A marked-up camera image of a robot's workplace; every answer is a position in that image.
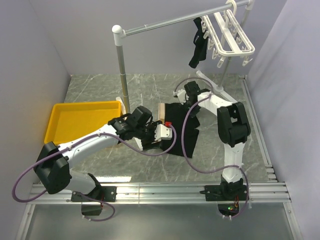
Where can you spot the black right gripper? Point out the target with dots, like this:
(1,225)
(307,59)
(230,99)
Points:
(194,114)

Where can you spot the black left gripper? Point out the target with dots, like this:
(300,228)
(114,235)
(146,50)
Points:
(147,144)

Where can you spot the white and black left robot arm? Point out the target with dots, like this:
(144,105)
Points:
(55,162)

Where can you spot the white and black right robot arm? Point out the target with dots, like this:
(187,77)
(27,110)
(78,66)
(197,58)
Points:
(232,125)

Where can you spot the black garment on hanger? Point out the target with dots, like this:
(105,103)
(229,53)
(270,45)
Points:
(200,51)

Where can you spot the white clip hanger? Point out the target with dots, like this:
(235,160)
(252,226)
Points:
(232,42)

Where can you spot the yellow plastic tray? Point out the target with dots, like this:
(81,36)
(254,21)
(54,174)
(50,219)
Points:
(70,121)

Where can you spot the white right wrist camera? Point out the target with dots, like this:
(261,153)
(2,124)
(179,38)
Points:
(181,95)

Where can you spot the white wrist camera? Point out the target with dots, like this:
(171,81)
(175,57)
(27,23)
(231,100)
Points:
(162,132)
(181,95)

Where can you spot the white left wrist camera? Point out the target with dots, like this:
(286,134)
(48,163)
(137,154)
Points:
(162,132)

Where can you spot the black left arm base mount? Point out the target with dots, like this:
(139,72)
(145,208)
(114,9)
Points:
(98,194)

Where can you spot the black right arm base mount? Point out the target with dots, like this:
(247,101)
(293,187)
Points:
(225,192)

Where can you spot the aluminium rail frame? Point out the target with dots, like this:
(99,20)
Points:
(170,211)

